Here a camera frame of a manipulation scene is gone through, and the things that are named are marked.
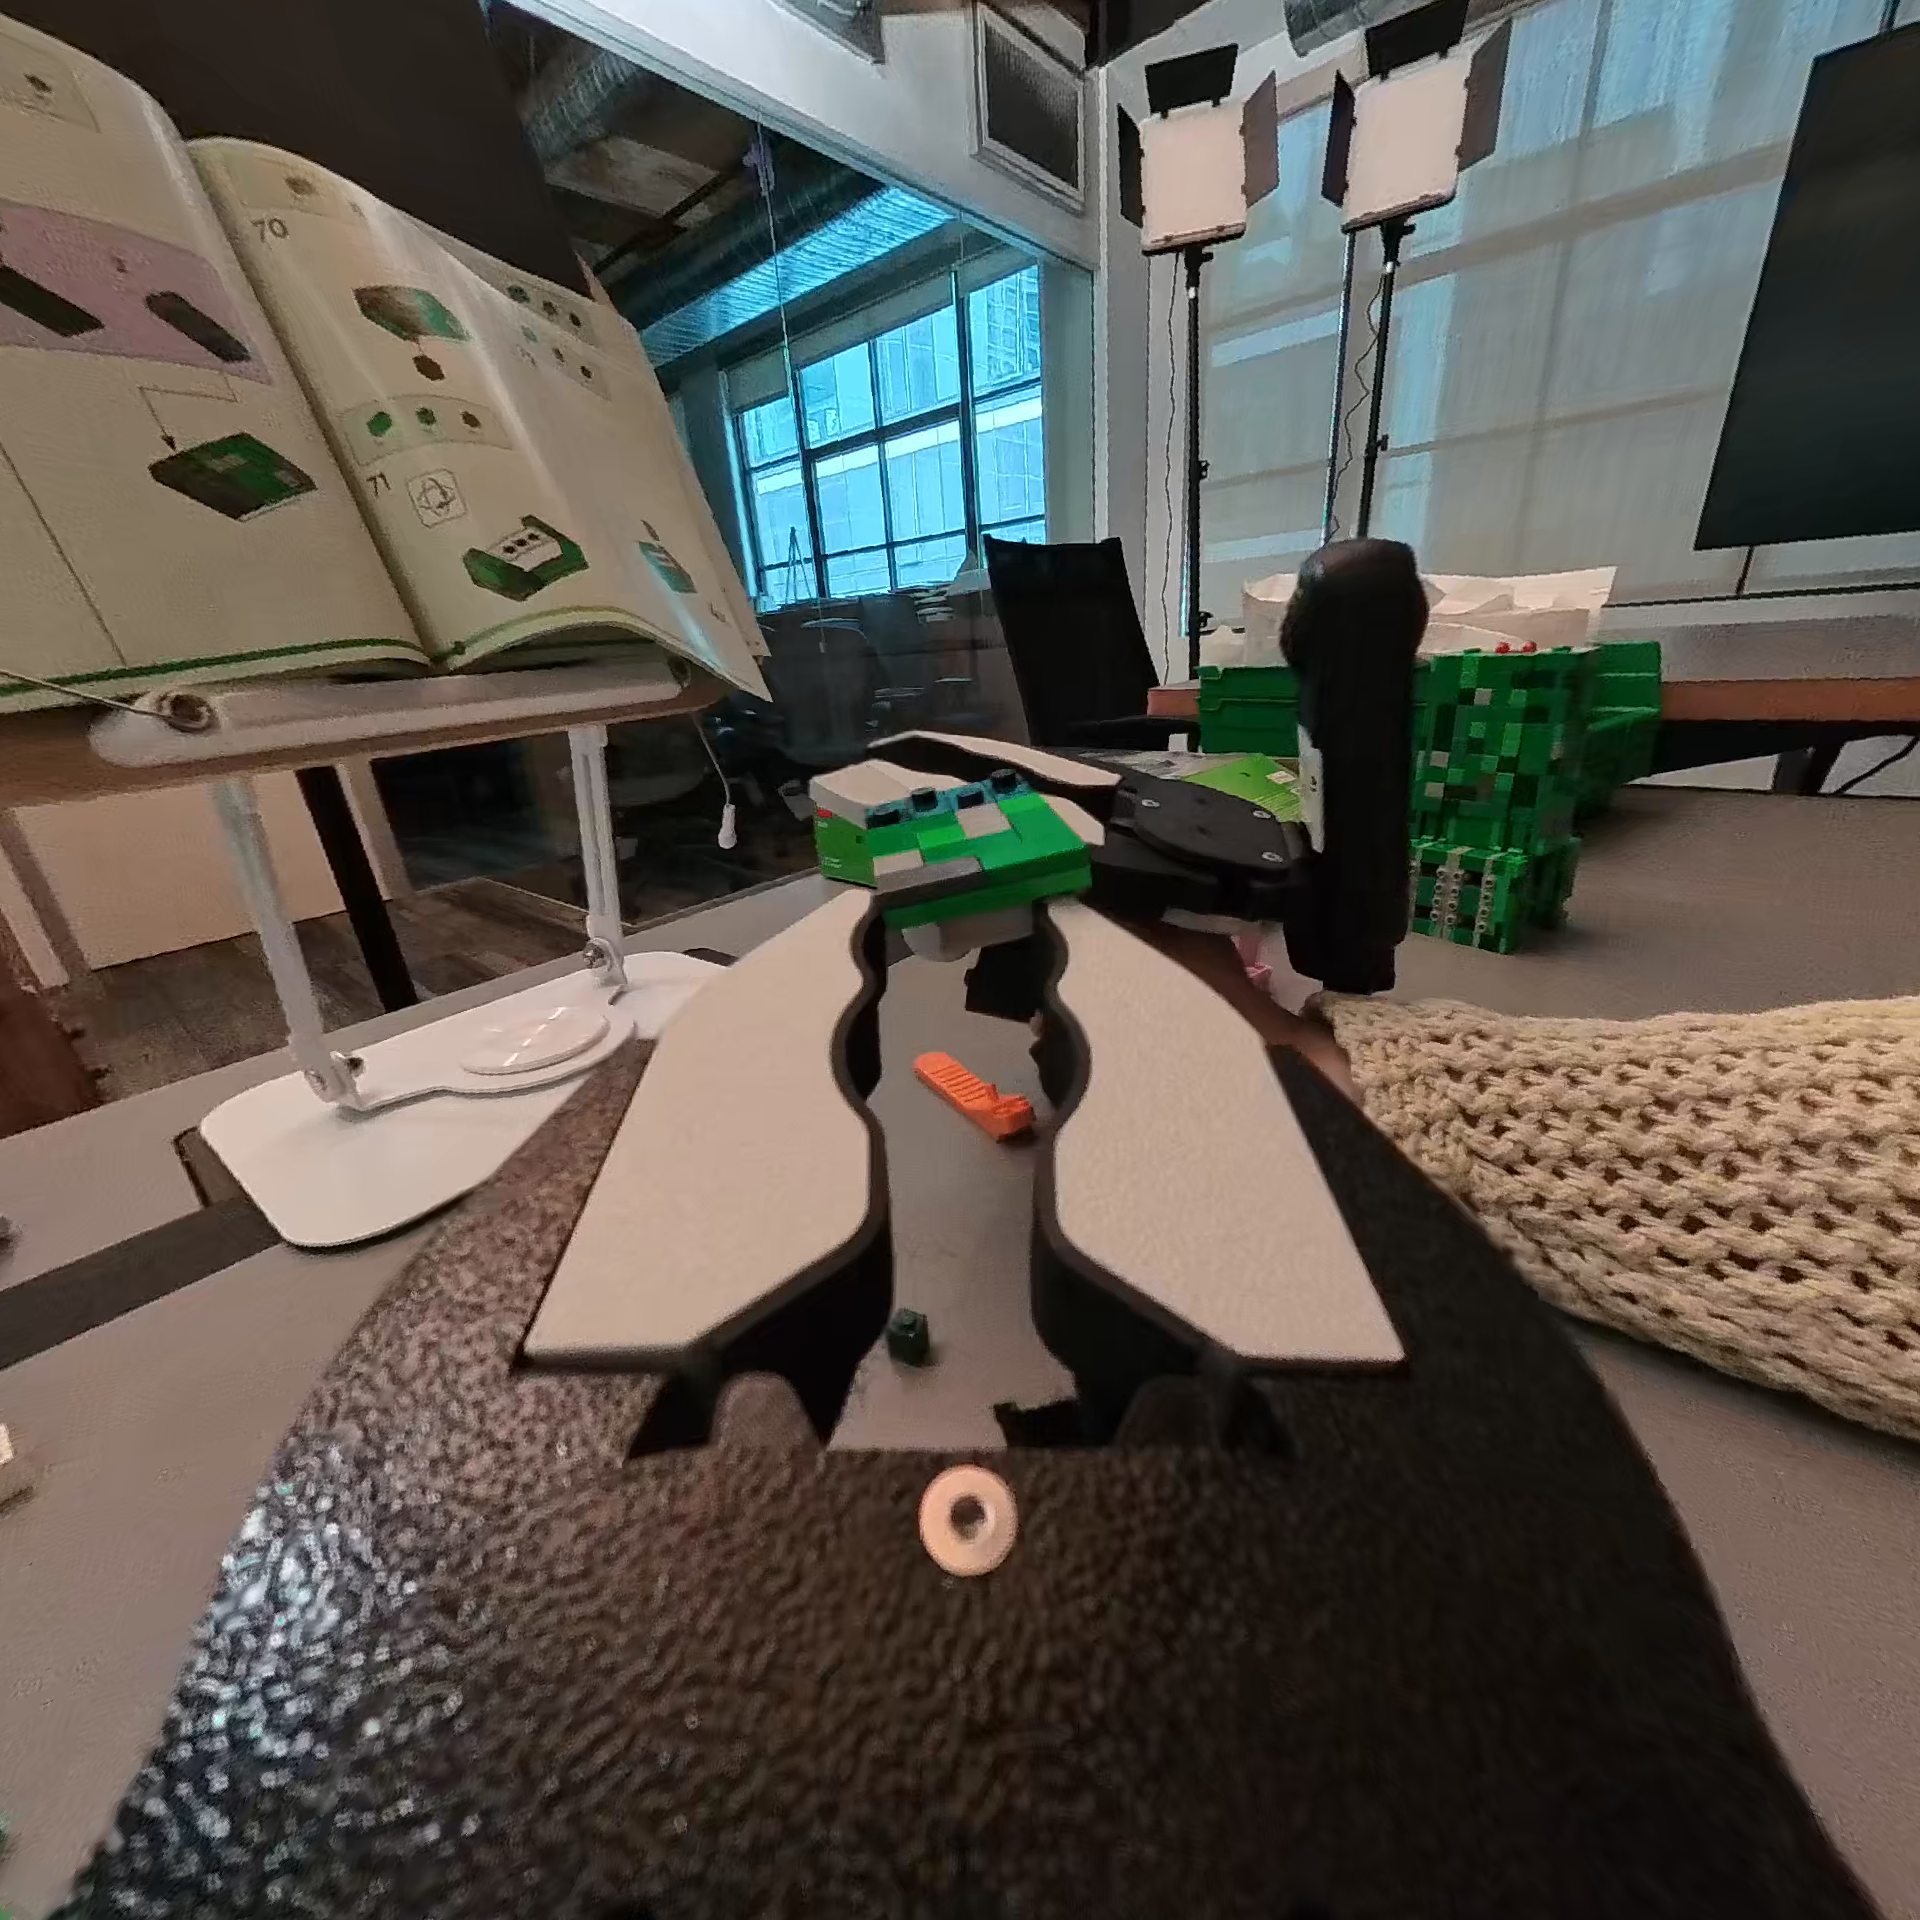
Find black office chair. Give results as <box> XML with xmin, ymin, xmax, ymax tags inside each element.
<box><xmin>982</xmin><ymin>534</ymin><xmax>1202</xmax><ymax>753</ymax></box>

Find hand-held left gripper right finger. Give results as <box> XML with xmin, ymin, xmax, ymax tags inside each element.
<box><xmin>1031</xmin><ymin>896</ymin><xmax>1413</xmax><ymax>1452</ymax></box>

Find green plastic tray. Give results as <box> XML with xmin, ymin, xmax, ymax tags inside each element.
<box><xmin>1576</xmin><ymin>641</ymin><xmax>1663</xmax><ymax>821</ymax></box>
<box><xmin>1191</xmin><ymin>660</ymin><xmax>1309</xmax><ymax>761</ymax></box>

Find gridded window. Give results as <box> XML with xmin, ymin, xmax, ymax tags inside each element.
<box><xmin>727</xmin><ymin>268</ymin><xmax>1051</xmax><ymax>605</ymax></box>

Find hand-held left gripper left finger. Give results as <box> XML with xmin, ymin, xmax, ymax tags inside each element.
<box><xmin>517</xmin><ymin>886</ymin><xmax>903</xmax><ymax>1444</ymax></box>

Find white paper bags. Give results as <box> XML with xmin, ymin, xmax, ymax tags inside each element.
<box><xmin>1239</xmin><ymin>564</ymin><xmax>1619</xmax><ymax>657</ymax></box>

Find large black tv screen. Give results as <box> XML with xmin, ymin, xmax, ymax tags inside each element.
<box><xmin>1695</xmin><ymin>16</ymin><xmax>1920</xmax><ymax>554</ymax></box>

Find studio light panel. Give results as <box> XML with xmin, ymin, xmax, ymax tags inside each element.
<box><xmin>1118</xmin><ymin>45</ymin><xmax>1280</xmax><ymax>256</ymax></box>
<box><xmin>1322</xmin><ymin>0</ymin><xmax>1510</xmax><ymax>236</ymax></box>

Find green pixel lego creeper model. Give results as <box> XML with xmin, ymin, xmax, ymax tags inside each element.
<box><xmin>1401</xmin><ymin>644</ymin><xmax>1592</xmax><ymax>955</ymax></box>

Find open lego instruction book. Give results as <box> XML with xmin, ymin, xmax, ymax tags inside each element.
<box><xmin>0</xmin><ymin>16</ymin><xmax>775</xmax><ymax>715</ymax></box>

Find black light stand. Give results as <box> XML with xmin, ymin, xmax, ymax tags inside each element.
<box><xmin>1175</xmin><ymin>248</ymin><xmax>1219</xmax><ymax>641</ymax></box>
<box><xmin>1342</xmin><ymin>221</ymin><xmax>1422</xmax><ymax>545</ymax></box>

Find person's right hand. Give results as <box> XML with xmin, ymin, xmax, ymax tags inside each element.
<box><xmin>1181</xmin><ymin>914</ymin><xmax>1363</xmax><ymax>1109</ymax></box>

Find white book stand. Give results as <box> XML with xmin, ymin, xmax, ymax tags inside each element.
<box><xmin>0</xmin><ymin>654</ymin><xmax>735</xmax><ymax>1250</ymax></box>

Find orange brick separator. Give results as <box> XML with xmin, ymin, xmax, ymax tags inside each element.
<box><xmin>912</xmin><ymin>1050</ymin><xmax>1037</xmax><ymax>1145</ymax></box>

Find person's right forearm knit sleeve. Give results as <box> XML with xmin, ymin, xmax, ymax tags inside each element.
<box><xmin>1318</xmin><ymin>989</ymin><xmax>1920</xmax><ymax>1444</ymax></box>

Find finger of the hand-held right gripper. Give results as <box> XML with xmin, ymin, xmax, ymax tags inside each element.
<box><xmin>865</xmin><ymin>730</ymin><xmax>1127</xmax><ymax>800</ymax></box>
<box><xmin>896</xmin><ymin>912</ymin><xmax>1056</xmax><ymax>1024</ymax></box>

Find wall air vent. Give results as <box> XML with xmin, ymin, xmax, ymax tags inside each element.
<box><xmin>970</xmin><ymin>0</ymin><xmax>1089</xmax><ymax>213</ymax></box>

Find green and grey lego assembly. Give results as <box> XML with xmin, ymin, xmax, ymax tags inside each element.
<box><xmin>808</xmin><ymin>756</ymin><xmax>1097</xmax><ymax>934</ymax></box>

